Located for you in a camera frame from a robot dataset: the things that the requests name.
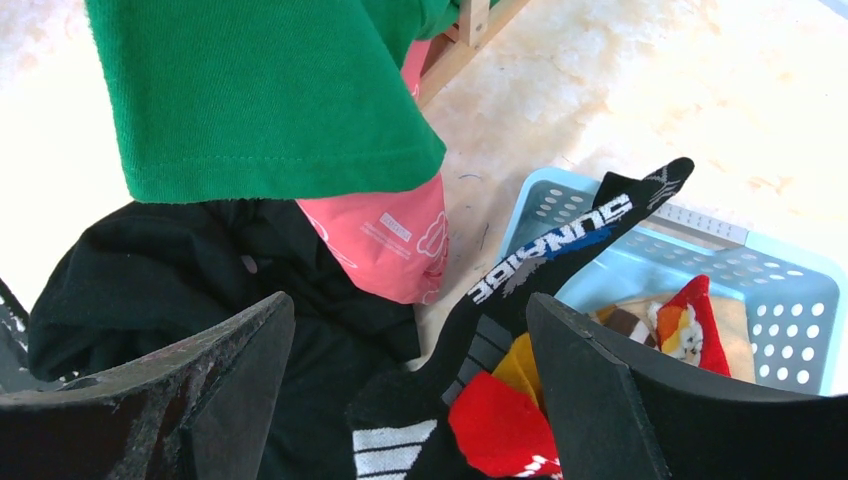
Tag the black cloth pile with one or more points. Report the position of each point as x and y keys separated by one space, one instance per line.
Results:
x=148 y=275

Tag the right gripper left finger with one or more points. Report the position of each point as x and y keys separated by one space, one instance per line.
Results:
x=200 y=408

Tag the pink printed shirt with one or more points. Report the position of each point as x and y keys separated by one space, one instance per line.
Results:
x=389 y=228

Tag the red patterned sock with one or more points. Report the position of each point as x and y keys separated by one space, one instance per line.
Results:
x=502 y=433

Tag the argyle socks in basket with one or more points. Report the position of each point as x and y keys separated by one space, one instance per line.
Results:
x=711 y=334

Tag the green garment on hanger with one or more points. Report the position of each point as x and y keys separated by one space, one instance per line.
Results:
x=229 y=100

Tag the light blue plastic basket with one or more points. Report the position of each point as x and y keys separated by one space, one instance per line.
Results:
x=795 y=300

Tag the mustard yellow striped sock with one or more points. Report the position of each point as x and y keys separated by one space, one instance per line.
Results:
x=518 y=370

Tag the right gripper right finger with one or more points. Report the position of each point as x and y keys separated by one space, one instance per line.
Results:
x=620 y=410

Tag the black patterned long sock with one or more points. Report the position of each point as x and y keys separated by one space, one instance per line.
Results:
x=399 y=421

